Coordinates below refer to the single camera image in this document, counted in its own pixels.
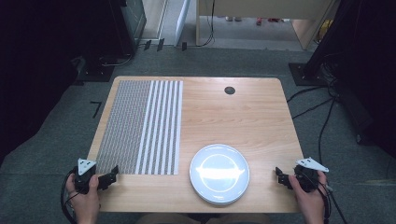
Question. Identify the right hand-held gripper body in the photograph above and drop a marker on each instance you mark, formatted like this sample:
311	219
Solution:
308	175

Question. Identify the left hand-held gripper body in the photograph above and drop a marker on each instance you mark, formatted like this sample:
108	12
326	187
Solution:
84	177

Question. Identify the white round plate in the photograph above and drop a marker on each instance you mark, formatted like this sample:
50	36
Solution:
219	174

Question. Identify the person's left hand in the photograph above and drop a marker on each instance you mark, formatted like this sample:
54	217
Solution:
84	202

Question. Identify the person's right hand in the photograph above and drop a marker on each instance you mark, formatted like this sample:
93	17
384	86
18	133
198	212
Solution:
309	200

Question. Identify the grey striped placemat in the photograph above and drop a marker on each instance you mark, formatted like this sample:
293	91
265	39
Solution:
137	127

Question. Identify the black table grommet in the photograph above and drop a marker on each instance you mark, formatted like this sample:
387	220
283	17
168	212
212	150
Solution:
229	90

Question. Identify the black stand with base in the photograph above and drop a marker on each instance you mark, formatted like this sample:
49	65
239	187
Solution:
306	73
102	67

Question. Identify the white panel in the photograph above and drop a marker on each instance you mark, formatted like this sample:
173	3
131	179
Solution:
182	21

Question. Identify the light wooden desk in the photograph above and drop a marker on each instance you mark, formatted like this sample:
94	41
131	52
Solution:
264	7

